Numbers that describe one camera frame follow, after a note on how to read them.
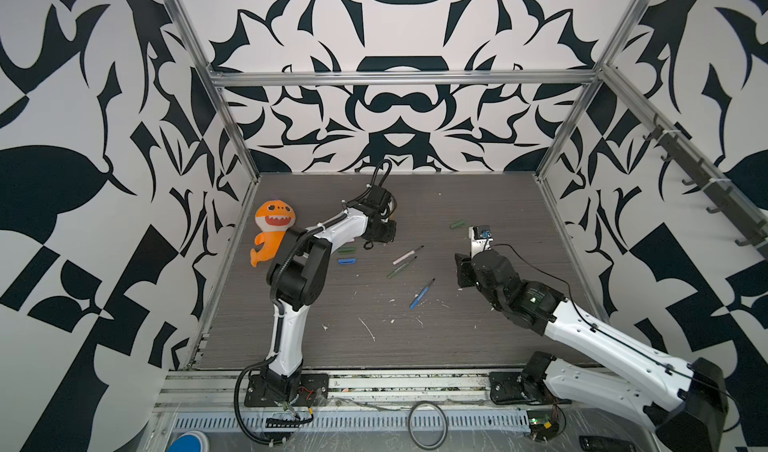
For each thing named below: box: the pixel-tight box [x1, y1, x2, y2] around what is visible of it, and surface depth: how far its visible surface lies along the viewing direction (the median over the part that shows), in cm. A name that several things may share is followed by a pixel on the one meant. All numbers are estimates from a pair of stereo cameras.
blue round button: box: [167, 430, 209, 452], surface depth 69 cm
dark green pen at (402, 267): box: [387, 255, 418, 279], surface depth 96 cm
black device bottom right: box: [579, 436, 637, 452], surface depth 69 cm
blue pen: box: [409, 277, 436, 310], surface depth 91 cm
